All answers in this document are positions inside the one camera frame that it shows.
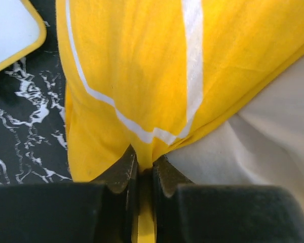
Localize white pillow insert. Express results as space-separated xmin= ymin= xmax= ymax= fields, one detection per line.
xmin=167 ymin=56 xmax=304 ymax=210

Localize small whiteboard wooden frame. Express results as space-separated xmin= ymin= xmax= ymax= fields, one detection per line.
xmin=0 ymin=0 xmax=47 ymax=71

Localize yellow Pikachu pillowcase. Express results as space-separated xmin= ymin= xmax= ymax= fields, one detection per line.
xmin=55 ymin=0 xmax=304 ymax=243

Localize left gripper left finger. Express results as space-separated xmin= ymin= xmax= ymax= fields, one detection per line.
xmin=0 ymin=147 xmax=138 ymax=242

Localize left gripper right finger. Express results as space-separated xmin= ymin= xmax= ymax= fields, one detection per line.
xmin=152 ymin=157 xmax=304 ymax=242

